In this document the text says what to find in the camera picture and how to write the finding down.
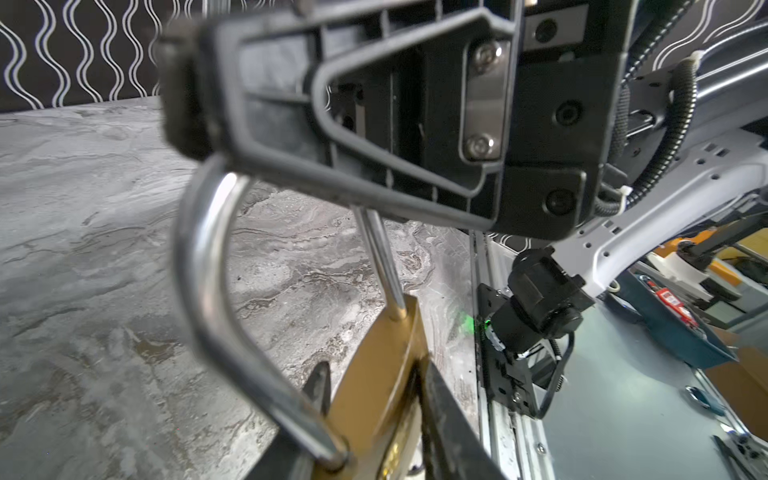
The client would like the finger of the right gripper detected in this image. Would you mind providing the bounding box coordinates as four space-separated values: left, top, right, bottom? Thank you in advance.
156 1 522 230

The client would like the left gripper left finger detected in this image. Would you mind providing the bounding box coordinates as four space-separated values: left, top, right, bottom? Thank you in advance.
245 361 331 480

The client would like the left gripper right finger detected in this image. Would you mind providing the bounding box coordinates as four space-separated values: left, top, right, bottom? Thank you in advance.
419 357 505 480

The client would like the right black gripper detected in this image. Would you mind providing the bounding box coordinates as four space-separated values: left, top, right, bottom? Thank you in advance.
491 1 637 240

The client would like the large brass padlock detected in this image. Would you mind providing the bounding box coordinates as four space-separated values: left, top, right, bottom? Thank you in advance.
172 155 428 479

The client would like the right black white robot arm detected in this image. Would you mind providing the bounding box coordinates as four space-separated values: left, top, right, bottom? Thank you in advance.
157 1 767 355

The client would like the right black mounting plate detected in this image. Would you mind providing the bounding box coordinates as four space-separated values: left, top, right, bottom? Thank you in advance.
476 283 575 419

